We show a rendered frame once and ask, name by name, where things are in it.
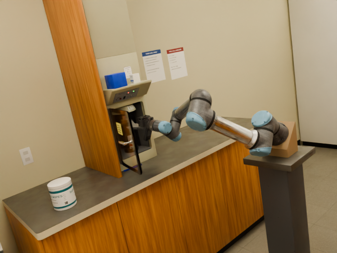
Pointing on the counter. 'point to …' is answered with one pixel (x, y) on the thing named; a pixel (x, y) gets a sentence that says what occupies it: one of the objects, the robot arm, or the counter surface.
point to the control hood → (109, 96)
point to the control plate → (126, 95)
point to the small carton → (135, 78)
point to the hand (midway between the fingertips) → (135, 124)
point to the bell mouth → (128, 108)
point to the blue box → (116, 80)
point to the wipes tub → (62, 194)
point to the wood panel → (82, 84)
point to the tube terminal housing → (120, 60)
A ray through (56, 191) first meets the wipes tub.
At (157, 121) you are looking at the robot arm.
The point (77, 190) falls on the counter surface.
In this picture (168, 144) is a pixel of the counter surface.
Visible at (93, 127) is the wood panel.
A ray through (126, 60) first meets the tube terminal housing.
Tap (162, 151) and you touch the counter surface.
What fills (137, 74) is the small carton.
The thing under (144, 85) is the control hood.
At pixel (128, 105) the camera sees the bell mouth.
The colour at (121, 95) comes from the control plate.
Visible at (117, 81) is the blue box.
